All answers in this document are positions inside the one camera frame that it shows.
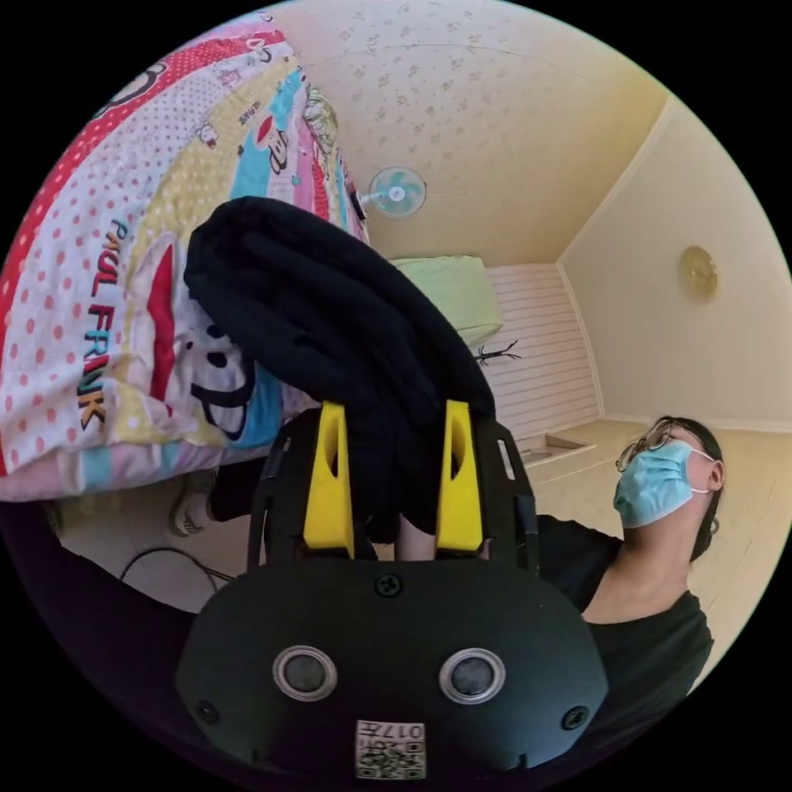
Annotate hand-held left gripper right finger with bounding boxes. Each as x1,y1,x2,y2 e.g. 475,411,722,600
435,399,483,555

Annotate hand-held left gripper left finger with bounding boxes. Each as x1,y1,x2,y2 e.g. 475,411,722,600
302,400,357,560

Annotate black pants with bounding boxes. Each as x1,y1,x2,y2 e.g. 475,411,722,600
182,196,497,544

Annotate light green curtain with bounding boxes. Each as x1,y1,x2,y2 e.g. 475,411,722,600
392,254,504,347

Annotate person's body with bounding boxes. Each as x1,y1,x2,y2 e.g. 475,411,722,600
207,415,726,753

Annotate bed with printed quilt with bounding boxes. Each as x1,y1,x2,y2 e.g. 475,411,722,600
0,16,371,502

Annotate black branch wall hook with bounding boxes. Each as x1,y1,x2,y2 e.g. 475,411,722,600
474,339,522,369

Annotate white wall fan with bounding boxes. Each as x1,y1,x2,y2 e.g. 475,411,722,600
357,165,428,219

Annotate round gold wall clock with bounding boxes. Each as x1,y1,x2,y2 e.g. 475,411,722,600
677,245,720,300

